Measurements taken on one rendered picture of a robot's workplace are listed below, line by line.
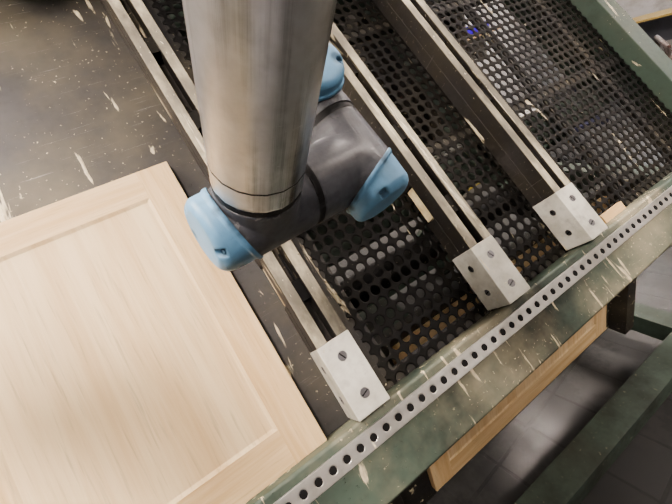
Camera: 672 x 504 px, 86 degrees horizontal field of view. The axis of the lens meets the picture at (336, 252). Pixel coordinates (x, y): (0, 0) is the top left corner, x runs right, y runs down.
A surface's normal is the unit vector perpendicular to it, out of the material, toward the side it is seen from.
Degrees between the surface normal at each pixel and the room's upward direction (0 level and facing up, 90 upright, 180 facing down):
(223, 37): 110
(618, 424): 0
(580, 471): 0
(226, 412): 53
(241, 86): 118
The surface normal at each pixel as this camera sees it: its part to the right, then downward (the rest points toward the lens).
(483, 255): 0.22, -0.33
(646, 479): -0.29, -0.86
